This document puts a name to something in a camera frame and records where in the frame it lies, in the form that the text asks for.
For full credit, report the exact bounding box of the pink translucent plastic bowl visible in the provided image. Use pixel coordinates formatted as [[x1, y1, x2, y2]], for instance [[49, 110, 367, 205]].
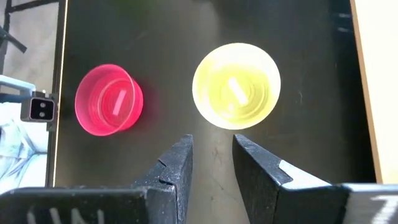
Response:
[[74, 63, 144, 137]]

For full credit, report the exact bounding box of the black aluminium rig frame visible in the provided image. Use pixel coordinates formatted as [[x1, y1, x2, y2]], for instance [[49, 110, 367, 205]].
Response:
[[0, 0, 68, 187]]

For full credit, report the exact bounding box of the pale blue camera cable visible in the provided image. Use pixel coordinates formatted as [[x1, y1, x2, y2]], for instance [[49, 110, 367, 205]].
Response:
[[0, 74, 37, 104]]

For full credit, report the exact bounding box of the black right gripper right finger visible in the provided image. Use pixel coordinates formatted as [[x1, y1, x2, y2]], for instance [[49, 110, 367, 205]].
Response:
[[232, 134, 398, 224]]

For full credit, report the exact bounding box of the grey table-level camera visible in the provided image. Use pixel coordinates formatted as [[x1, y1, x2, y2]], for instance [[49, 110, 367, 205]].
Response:
[[20, 90, 59, 132]]

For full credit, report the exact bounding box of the light wooden board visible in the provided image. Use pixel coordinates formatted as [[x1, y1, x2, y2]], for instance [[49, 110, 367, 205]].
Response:
[[331, 0, 398, 184]]

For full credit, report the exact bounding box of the yellow translucent plastic bowl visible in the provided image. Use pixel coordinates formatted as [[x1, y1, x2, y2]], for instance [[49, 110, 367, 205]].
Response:
[[192, 42, 282, 131]]

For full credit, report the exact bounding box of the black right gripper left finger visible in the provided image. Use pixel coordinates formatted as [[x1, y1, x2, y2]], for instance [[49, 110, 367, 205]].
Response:
[[0, 134, 194, 224]]

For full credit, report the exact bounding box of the black table mat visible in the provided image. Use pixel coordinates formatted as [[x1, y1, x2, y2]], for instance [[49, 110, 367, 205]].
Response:
[[52, 0, 377, 224]]

